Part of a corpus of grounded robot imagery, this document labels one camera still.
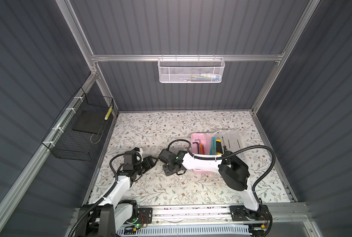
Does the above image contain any pink tool box base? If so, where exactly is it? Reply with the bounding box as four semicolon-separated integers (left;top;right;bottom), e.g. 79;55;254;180
190;132;221;174

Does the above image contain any teal utility knife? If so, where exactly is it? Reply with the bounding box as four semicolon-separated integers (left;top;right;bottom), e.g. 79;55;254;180
210;137;216;155

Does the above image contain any yellow black utility knife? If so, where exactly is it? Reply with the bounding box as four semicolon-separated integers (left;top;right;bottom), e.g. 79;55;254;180
215;139;223;155

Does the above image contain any clear tool box lid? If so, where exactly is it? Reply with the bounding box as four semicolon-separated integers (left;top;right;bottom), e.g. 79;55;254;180
212;130;246;168

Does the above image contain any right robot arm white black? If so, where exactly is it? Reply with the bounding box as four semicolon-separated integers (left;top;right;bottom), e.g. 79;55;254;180
158;149;260;211

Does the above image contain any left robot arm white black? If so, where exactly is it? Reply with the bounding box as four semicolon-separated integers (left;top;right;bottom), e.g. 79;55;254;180
68;147;154;237

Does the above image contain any yellow tube in black basket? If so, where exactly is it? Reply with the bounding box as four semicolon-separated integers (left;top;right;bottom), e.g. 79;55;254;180
104;106;113;120

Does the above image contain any black pad in basket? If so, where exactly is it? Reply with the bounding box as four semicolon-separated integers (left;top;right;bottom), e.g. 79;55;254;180
72;111;107;134

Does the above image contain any left black corrugated cable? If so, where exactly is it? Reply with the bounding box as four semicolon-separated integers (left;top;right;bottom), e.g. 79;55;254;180
67;153;126;237

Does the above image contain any black corrugated cable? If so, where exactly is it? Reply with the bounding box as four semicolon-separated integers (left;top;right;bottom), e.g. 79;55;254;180
67;153;126;237
166;139;276;193

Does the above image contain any black wire basket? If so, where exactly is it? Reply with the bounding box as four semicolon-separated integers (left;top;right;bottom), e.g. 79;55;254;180
42;89;114;162

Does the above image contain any white wire mesh basket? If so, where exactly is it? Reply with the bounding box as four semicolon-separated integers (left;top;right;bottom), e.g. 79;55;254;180
157;57;225;84

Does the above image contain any right black corrugated cable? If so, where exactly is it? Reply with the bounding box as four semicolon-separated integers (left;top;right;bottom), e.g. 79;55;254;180
166;139;276;193

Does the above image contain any horizontal aluminium frame bar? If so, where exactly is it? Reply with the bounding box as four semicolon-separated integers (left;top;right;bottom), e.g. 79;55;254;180
91;54;283;62

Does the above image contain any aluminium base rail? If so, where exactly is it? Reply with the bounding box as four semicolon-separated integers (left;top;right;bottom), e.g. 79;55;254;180
72;204;307;226

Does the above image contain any aluminium corner frame post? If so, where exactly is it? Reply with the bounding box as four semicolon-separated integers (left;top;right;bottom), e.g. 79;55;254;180
56;0;119;116

